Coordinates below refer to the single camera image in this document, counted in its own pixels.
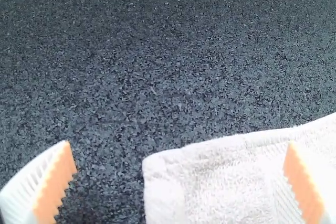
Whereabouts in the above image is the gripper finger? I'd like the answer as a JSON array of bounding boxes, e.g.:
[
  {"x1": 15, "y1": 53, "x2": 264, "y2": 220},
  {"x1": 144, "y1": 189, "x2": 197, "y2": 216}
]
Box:
[
  {"x1": 0, "y1": 140, "x2": 78, "y2": 224},
  {"x1": 282, "y1": 141, "x2": 336, "y2": 224}
]

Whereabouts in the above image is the black mat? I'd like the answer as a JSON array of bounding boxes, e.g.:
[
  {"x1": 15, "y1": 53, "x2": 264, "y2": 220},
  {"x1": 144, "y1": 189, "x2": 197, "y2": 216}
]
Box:
[{"x1": 0, "y1": 0, "x2": 336, "y2": 224}]

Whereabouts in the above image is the pale towel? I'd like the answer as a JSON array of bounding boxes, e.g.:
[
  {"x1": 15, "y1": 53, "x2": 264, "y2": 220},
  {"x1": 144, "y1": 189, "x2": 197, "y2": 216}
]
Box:
[{"x1": 141, "y1": 112, "x2": 336, "y2": 224}]

